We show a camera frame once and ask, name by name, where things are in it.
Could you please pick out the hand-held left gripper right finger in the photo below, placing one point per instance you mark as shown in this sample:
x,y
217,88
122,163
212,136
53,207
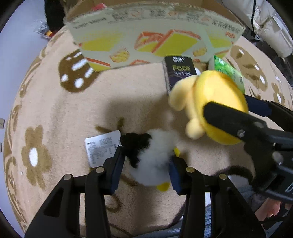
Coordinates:
x,y
175,176

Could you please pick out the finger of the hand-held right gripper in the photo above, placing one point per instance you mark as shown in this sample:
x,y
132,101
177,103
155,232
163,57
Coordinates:
x,y
229,121
258,106

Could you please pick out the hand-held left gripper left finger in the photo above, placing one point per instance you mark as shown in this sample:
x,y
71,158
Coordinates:
x,y
116,169

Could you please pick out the black and white plush penguin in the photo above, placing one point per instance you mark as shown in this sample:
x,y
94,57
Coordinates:
x,y
155,158

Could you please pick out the yellow plush toy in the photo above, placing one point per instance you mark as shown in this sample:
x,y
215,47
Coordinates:
x,y
217,89

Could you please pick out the printed cardboard box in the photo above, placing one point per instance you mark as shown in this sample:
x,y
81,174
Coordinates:
x,y
128,29

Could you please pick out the person's right hand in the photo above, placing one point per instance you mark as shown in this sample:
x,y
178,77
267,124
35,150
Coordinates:
x,y
270,210

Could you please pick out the person's blue jeans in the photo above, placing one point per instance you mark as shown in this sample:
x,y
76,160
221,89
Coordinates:
x,y
246,191

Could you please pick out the green tissue packet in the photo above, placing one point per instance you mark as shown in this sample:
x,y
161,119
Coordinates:
x,y
225,67

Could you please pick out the black tissue packet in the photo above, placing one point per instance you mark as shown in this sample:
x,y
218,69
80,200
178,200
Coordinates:
x,y
178,68

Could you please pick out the white padded recliner chair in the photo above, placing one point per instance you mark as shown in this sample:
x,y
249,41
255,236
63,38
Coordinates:
x,y
270,29

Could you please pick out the beige floral blanket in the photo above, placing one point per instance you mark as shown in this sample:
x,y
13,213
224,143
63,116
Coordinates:
x,y
57,103

